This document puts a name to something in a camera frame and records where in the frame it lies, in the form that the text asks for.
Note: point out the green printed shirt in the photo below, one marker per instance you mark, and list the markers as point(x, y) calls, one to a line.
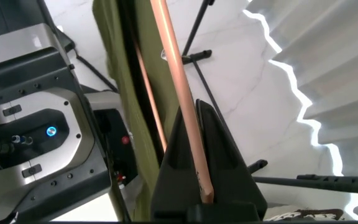
point(120, 77)

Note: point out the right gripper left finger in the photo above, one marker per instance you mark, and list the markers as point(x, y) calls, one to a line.
point(176, 180)

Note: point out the black clothes rack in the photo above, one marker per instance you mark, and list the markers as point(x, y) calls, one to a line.
point(322, 183)

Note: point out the pink clothes hanger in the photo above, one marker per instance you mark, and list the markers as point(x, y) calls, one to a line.
point(182, 93)

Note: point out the white curtain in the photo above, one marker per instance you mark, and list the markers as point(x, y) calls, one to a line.
point(337, 46)

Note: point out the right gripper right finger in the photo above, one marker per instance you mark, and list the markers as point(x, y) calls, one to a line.
point(228, 174)

